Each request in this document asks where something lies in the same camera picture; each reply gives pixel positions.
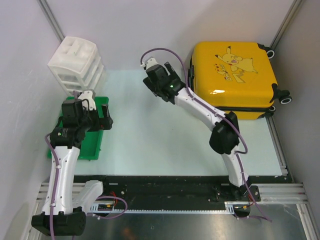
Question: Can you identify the yellow Pikachu hard-shell suitcase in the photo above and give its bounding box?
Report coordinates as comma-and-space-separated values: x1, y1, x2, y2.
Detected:
188, 41, 293, 120

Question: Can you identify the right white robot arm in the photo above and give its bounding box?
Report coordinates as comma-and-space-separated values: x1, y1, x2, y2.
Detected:
141, 58, 249, 201

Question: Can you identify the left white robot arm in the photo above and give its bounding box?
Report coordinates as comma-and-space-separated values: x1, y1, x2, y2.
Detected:
31, 96, 113, 239

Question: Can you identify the white plastic drawer organizer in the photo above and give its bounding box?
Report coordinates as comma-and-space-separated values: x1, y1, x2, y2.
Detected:
47, 36, 105, 96

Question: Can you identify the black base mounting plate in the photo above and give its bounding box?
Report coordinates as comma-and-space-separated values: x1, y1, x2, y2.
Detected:
74, 175, 249, 211

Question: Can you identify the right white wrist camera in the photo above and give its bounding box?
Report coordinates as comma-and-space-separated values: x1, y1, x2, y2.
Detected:
141, 57, 158, 70

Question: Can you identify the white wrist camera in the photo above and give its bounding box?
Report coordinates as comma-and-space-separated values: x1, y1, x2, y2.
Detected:
141, 57, 158, 70
78, 89, 97, 111

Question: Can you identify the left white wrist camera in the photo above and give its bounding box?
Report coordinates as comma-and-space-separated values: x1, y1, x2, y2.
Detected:
78, 89, 97, 111

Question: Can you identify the aluminium frame rail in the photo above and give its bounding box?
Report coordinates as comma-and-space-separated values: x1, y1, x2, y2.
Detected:
36, 182, 307, 216

